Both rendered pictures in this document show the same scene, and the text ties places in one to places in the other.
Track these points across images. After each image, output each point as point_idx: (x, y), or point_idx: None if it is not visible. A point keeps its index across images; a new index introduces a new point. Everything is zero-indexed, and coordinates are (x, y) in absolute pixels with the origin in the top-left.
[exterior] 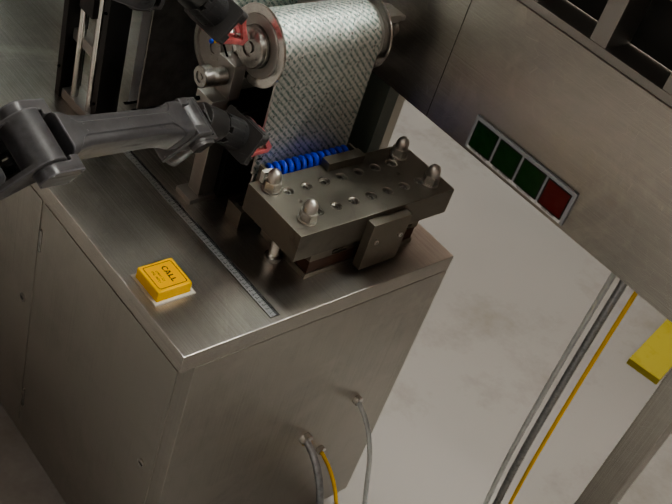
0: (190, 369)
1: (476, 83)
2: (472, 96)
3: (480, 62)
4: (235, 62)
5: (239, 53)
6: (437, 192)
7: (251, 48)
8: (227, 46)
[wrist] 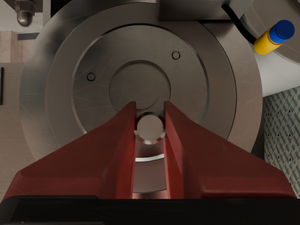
0: None
1: (18, 130)
2: (17, 115)
3: (23, 151)
4: (183, 8)
5: (173, 47)
6: (7, 2)
7: (123, 95)
8: (273, 14)
